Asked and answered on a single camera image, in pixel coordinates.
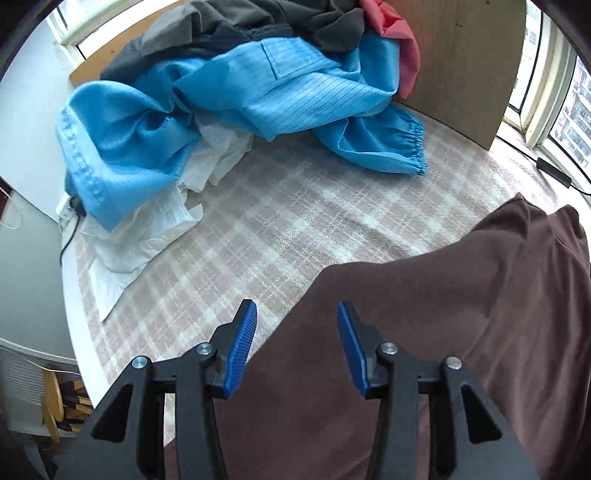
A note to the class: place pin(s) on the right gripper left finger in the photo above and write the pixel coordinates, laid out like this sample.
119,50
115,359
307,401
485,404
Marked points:
123,437

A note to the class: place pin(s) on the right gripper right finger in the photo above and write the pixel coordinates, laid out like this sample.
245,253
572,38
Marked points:
469,436

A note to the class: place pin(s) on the brown garment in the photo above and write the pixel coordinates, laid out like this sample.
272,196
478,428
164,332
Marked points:
511,299

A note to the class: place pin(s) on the wooden stool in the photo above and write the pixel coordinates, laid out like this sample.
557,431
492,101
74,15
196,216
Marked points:
65,405

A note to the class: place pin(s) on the white thin garment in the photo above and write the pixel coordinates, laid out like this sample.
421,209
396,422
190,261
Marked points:
122,254

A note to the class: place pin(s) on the plaid checked table cloth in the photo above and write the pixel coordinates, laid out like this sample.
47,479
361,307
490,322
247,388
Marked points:
289,210

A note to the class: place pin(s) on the blue striped work coat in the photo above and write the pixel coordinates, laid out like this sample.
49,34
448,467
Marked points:
123,142

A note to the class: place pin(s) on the dark grey garment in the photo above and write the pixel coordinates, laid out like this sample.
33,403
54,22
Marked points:
205,29

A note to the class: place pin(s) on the red garment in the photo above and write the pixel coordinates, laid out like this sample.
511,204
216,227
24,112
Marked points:
390,24

